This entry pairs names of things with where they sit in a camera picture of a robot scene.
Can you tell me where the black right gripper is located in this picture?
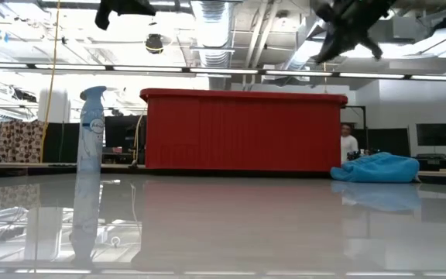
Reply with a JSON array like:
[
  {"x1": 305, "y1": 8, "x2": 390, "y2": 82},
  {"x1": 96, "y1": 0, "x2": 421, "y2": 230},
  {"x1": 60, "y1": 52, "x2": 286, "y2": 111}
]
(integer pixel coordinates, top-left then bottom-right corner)
[{"x1": 310, "y1": 0, "x2": 398, "y2": 65}]

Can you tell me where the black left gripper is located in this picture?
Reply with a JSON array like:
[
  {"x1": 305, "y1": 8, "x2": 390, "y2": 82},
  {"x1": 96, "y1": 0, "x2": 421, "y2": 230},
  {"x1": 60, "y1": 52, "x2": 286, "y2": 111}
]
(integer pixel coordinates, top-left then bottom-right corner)
[{"x1": 94, "y1": 0, "x2": 157, "y2": 31}]

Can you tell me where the red plastic laundry basket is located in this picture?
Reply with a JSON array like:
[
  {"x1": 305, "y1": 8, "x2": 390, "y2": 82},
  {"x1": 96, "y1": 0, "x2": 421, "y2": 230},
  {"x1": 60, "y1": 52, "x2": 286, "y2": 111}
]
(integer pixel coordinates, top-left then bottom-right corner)
[{"x1": 139, "y1": 88, "x2": 348, "y2": 173}]

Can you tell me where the blue towel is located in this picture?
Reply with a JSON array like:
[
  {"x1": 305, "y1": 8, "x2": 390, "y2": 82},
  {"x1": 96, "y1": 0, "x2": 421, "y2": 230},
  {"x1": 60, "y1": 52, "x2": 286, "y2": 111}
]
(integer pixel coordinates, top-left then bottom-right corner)
[{"x1": 330, "y1": 151, "x2": 421, "y2": 184}]

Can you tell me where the black ceiling dome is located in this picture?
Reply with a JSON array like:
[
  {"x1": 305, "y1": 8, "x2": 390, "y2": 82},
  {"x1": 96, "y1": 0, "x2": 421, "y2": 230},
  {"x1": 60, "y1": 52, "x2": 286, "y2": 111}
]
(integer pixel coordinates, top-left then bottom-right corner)
[{"x1": 144, "y1": 33, "x2": 165, "y2": 55}]

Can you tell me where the person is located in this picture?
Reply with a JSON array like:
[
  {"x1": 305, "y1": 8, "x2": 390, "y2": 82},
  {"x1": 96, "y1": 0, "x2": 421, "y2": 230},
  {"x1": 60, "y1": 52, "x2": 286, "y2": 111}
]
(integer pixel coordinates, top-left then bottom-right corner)
[{"x1": 340, "y1": 122, "x2": 360, "y2": 164}]

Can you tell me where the light blue air freshener bottle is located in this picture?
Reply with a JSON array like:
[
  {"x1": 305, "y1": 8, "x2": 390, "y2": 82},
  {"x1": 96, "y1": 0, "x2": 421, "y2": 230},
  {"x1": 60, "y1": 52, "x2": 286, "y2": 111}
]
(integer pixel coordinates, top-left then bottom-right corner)
[{"x1": 76, "y1": 85, "x2": 108, "y2": 174}]

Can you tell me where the brown floral fabric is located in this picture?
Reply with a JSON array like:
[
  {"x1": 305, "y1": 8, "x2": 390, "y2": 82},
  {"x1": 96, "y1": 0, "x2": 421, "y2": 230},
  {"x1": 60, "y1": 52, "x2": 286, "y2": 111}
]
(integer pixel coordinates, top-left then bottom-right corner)
[{"x1": 0, "y1": 119, "x2": 48, "y2": 164}]

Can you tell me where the yellow hanging cable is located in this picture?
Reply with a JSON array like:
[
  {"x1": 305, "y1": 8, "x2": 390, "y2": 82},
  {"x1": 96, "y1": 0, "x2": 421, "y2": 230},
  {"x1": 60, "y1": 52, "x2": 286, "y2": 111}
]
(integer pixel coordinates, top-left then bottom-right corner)
[{"x1": 39, "y1": 0, "x2": 62, "y2": 164}]

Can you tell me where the silver ventilation duct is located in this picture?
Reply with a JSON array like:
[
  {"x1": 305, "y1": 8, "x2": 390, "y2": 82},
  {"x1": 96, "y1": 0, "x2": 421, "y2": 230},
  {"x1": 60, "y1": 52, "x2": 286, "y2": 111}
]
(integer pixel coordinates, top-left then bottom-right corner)
[{"x1": 190, "y1": 0, "x2": 243, "y2": 91}]

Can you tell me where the black wall monitor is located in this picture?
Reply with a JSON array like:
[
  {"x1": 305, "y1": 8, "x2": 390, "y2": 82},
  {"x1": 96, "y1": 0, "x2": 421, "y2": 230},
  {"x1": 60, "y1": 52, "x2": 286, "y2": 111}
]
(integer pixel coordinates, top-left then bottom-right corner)
[{"x1": 416, "y1": 122, "x2": 446, "y2": 147}]

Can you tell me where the black aluminium table frame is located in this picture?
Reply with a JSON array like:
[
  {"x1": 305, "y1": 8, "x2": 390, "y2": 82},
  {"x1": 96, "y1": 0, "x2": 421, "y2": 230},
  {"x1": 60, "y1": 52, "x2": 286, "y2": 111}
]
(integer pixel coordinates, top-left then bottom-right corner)
[{"x1": 0, "y1": 166, "x2": 446, "y2": 185}]

